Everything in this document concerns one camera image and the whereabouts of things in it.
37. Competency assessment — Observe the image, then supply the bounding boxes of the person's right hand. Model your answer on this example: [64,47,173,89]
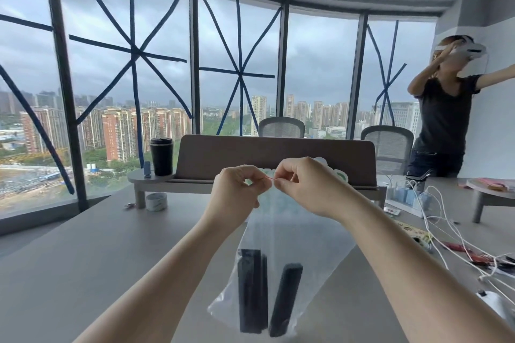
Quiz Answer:
[273,157,357,221]

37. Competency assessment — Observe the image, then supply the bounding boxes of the person's left hand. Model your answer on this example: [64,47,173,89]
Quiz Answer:
[203,165,275,229]

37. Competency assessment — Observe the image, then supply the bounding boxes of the clear plastic bubble bag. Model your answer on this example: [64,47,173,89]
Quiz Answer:
[207,156,359,338]

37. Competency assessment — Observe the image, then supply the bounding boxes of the person's right forearm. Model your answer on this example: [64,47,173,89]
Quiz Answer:
[340,192,515,343]

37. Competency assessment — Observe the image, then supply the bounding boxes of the person's left forearm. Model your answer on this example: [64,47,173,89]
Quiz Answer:
[73,212,244,343]

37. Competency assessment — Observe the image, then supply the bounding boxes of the brown upright board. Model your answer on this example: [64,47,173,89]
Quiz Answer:
[175,135,378,187]

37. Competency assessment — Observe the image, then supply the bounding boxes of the grey mesh office chair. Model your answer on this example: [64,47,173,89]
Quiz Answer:
[360,125,414,176]
[257,117,306,139]

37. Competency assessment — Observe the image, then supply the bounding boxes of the grey desk riser shelf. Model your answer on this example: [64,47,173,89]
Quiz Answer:
[127,170,388,209]

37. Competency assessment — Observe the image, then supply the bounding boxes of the black travel tumbler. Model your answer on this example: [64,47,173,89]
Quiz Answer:
[150,137,174,177]

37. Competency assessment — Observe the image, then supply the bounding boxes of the white tape roll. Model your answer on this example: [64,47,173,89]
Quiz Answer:
[145,192,168,212]

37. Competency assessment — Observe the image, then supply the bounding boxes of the wide black bar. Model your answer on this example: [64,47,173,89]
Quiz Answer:
[237,249,269,334]

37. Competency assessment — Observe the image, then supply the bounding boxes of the narrow black bar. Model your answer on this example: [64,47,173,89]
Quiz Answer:
[268,263,303,338]

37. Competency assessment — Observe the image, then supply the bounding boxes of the blue tape star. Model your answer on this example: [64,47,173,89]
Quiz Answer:
[64,0,193,169]
[198,0,282,137]
[366,20,407,126]

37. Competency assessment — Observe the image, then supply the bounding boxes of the clear organizer box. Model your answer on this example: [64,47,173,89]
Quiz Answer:
[385,177,432,218]

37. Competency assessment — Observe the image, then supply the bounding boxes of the grey side riser shelf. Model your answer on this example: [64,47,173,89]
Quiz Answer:
[465,179,515,223]

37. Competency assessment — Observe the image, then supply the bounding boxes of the pink flat packet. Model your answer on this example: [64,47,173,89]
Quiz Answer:
[476,178,508,191]

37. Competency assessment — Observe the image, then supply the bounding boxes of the white headset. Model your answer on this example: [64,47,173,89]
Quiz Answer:
[434,35,488,65]

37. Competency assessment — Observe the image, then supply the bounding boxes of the blue tape strips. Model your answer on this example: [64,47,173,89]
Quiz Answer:
[0,14,75,195]

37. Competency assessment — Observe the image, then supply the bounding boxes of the white controller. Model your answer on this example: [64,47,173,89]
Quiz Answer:
[476,290,512,320]

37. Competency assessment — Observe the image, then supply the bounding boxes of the white cable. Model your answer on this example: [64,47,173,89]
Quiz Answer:
[410,182,515,307]
[426,216,512,287]

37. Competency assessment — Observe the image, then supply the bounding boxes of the red handled tool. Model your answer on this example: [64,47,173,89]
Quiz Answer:
[442,241,493,265]

